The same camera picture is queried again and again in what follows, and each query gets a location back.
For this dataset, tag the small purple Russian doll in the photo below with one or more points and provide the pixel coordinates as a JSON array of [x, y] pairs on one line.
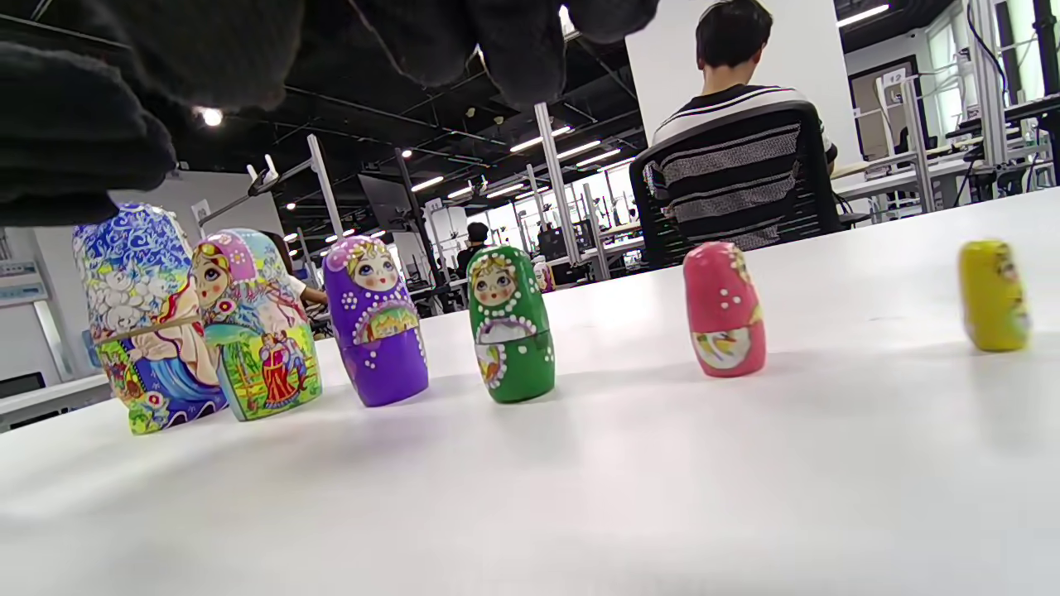
[[385, 364]]

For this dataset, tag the tiny yellow Russian doll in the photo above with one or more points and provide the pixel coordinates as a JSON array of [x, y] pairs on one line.
[[990, 306]]

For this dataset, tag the person's right hand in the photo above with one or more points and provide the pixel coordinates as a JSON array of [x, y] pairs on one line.
[[83, 83]]

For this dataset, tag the tiny green Russian doll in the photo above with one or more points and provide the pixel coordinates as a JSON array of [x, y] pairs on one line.
[[522, 372]]

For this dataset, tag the black mesh office chair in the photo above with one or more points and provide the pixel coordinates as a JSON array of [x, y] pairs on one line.
[[824, 199]]

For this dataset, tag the black monitor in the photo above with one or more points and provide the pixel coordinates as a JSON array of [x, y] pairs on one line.
[[385, 203]]

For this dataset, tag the tiny pink Russian doll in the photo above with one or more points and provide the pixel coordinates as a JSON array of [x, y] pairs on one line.
[[720, 306]]

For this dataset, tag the white frame post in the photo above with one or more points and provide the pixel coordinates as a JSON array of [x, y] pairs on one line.
[[556, 182], [325, 190]]

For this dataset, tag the white workbench with frame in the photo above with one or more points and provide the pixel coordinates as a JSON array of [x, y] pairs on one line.
[[911, 178]]

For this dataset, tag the large blue Russian doll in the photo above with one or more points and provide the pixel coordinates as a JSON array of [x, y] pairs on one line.
[[132, 273]]

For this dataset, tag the medium light blue Russian doll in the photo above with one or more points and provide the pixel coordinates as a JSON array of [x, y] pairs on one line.
[[265, 364]]

